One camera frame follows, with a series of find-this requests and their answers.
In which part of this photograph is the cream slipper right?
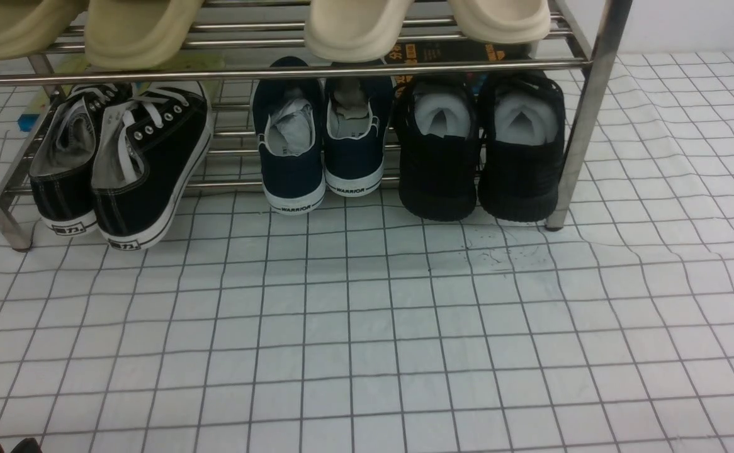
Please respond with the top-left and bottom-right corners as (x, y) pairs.
(448, 0), (551, 44)

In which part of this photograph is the metal shoe rack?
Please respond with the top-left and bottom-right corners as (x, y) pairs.
(0, 1), (632, 252)

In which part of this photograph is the cream slipper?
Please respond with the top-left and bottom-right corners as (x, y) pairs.
(304, 1), (413, 63)
(448, 0), (551, 44)

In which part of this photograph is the black knit shoe right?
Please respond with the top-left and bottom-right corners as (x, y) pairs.
(477, 70), (567, 223)

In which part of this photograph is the black orange shoe box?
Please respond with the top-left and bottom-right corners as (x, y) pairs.
(383, 40), (537, 64)

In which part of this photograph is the navy sneaker right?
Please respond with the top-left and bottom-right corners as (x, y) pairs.
(323, 75), (395, 197)

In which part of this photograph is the cream slipper left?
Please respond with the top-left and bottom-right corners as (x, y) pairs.
(304, 1), (413, 63)

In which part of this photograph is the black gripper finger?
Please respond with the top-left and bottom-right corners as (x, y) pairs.
(10, 438), (42, 453)

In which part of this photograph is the olive slipper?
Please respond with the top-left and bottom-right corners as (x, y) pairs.
(0, 1), (88, 60)
(83, 1), (203, 70)

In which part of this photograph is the black canvas sneaker far left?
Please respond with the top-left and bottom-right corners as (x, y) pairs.
(28, 83), (136, 237)

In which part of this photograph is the olive slipper far left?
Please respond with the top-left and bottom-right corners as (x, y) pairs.
(0, 1), (88, 60)

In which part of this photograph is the black knit shoe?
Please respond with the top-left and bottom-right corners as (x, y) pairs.
(477, 70), (567, 223)
(392, 75), (480, 223)

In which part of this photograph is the white grid floor cloth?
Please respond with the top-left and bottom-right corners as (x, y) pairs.
(0, 52), (734, 452)

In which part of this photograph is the black knit shoe left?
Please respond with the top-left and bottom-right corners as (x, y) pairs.
(392, 75), (480, 223)

